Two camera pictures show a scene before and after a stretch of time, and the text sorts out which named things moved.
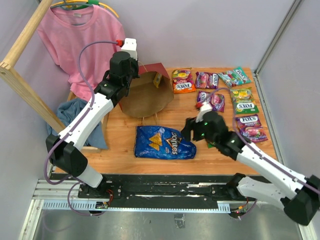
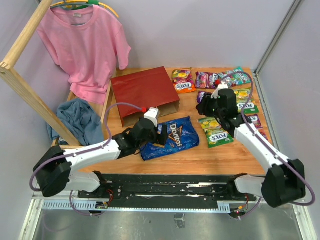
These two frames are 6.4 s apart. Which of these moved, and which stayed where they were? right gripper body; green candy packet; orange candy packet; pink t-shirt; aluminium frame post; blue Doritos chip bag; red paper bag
Moved: red paper bag; blue Doritos chip bag; right gripper body
Stayed: pink t-shirt; orange candy packet; green candy packet; aluminium frame post
